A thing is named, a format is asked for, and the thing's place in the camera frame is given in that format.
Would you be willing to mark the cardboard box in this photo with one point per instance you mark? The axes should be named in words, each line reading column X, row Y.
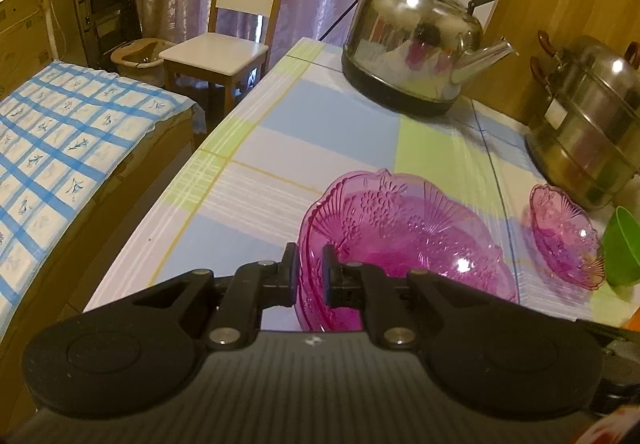
column 24, row 43

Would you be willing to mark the wooden door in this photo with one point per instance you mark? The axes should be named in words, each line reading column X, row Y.
column 508, row 87

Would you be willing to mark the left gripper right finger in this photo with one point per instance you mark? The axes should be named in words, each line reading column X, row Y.
column 367, row 289

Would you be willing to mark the green bowl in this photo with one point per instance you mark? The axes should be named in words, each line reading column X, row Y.
column 620, row 243

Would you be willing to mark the purple glass plate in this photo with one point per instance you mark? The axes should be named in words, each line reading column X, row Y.
column 565, row 237
column 399, row 223

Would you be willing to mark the stainless steel kettle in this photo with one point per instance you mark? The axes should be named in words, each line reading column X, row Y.
column 413, row 56

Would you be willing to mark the white wooden chair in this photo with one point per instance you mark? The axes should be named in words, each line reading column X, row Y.
column 219, row 59

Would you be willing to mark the foot bath basin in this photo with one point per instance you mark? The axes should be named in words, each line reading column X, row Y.
column 140, row 60

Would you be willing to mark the blue white checkered bedding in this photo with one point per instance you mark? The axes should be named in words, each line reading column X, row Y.
column 63, row 133

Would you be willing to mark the stainless steel steamer pot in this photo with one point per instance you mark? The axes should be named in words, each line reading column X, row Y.
column 585, row 139

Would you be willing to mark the checkered tablecloth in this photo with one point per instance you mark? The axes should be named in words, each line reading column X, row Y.
column 244, row 192

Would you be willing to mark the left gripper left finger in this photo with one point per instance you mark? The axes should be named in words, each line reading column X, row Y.
column 242, row 298

